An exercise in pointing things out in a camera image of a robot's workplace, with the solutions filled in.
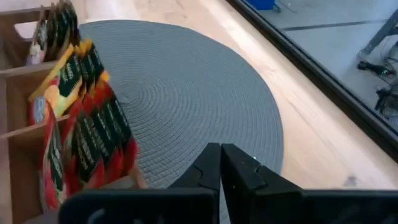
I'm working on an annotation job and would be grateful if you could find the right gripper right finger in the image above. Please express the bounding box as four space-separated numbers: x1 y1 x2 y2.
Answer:
221 142 305 200

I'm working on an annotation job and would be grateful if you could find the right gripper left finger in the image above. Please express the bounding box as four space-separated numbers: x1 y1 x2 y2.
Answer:
170 142 223 192

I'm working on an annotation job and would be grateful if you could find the mango tea packet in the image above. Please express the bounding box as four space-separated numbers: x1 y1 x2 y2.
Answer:
76 39 111 94
27 43 85 126

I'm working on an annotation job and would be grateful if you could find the wooden tea organiser box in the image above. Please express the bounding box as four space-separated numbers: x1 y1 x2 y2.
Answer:
0 6 147 224

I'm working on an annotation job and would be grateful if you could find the grey round woven placemat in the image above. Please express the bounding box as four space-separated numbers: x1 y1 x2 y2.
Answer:
79 19 284 190

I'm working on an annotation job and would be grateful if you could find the black floor device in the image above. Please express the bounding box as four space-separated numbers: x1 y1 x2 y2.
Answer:
356 60 396 77

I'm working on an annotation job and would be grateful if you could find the blue bin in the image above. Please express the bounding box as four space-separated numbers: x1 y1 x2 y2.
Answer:
247 0 277 12

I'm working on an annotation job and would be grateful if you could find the grey floor stand leg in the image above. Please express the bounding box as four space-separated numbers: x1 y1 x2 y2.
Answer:
360 9 398 57

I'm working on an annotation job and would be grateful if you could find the black aluminium table frame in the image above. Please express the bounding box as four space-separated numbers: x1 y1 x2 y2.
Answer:
226 0 398 164

